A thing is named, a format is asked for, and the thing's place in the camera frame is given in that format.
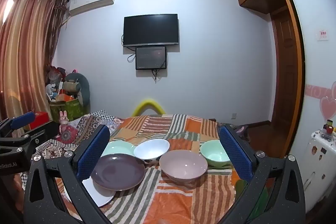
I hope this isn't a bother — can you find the brown wooden door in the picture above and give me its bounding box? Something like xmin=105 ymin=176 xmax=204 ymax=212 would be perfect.
xmin=268 ymin=0 xmax=306 ymax=159

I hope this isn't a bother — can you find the black wall television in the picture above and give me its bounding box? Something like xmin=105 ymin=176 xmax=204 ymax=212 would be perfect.
xmin=123 ymin=13 xmax=180 ymax=47

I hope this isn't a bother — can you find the grey plush toy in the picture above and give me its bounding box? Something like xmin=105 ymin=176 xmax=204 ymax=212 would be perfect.
xmin=63 ymin=72 xmax=90 ymax=106

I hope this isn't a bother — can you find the pile of toys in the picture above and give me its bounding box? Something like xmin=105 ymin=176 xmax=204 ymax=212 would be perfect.
xmin=45 ymin=64 xmax=66 ymax=102

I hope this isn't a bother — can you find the striped brown curtain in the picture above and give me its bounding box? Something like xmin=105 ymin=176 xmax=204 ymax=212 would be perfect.
xmin=0 ymin=0 xmax=69 ymax=130

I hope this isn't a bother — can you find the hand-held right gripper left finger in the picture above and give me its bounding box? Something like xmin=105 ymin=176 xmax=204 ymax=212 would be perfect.
xmin=23 ymin=124 xmax=111 ymax=224

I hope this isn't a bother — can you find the striped patchwork tablecloth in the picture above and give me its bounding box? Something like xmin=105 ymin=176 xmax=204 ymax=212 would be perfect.
xmin=55 ymin=114 xmax=246 ymax=224

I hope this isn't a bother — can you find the white bowl with dark spots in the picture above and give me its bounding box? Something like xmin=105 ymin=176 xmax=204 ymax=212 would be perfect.
xmin=133 ymin=139 xmax=171 ymax=163

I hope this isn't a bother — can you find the white heart-print wardrobe door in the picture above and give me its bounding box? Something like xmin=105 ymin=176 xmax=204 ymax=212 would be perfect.
xmin=285 ymin=0 xmax=336 ymax=214

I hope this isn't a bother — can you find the pink bowl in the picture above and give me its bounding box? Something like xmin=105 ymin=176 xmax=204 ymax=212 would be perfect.
xmin=159 ymin=150 xmax=208 ymax=184

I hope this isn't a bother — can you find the white cabinet with stickers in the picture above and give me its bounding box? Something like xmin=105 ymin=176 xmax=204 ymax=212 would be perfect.
xmin=302 ymin=130 xmax=336 ymax=214

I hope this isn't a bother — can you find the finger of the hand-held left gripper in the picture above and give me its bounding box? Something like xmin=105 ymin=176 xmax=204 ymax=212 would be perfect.
xmin=16 ymin=121 xmax=60 ymax=153
xmin=0 ymin=112 xmax=36 ymax=138

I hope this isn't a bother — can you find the white air conditioner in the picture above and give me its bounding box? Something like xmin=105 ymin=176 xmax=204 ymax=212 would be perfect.
xmin=66 ymin=0 xmax=116 ymax=16

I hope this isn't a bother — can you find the pink bunny toy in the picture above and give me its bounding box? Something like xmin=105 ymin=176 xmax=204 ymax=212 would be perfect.
xmin=58 ymin=111 xmax=69 ymax=132

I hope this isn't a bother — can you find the green bowl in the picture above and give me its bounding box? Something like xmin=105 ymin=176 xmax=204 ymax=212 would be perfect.
xmin=200 ymin=139 xmax=231 ymax=168

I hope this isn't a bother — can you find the green cardboard box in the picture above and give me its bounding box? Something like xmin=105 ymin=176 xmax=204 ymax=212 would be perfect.
xmin=49 ymin=98 xmax=86 ymax=122

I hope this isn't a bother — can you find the small black wall monitor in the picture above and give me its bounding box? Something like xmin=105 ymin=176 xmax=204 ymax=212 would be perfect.
xmin=135 ymin=46 xmax=168 ymax=70

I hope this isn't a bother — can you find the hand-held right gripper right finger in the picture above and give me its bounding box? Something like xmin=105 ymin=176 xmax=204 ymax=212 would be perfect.
xmin=219 ymin=124 xmax=306 ymax=224

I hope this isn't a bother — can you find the purple plate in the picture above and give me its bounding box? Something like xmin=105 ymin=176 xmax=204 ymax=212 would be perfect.
xmin=91 ymin=153 xmax=146 ymax=191

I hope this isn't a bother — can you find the white plate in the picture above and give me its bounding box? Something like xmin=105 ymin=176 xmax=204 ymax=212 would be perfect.
xmin=64 ymin=177 xmax=116 ymax=208

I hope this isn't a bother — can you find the mint green plate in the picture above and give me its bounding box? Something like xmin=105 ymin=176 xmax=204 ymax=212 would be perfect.
xmin=101 ymin=140 xmax=137 ymax=157

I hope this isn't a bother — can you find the red box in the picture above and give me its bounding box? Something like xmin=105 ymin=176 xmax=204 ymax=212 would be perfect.
xmin=30 ymin=112 xmax=51 ymax=130

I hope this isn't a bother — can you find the patterned blanket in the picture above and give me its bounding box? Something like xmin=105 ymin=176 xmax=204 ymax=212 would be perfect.
xmin=16 ymin=110 xmax=124 ymax=182

